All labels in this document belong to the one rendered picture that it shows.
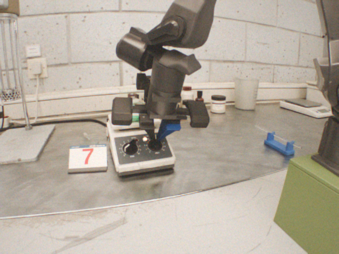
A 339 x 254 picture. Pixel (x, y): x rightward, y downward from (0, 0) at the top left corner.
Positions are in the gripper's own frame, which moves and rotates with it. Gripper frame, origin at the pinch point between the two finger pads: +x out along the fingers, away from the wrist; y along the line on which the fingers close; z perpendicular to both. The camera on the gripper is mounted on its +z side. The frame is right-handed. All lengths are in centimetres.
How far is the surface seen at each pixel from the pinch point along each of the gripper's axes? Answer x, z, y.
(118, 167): 4.4, -6.6, 7.9
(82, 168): 9.1, -4.2, 16.4
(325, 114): 13, 24, -85
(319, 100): 19, 43, -101
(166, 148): 4.0, -2.0, -2.5
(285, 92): 27, 57, -88
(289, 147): 2.3, -3.3, -35.5
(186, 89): 21, 43, -19
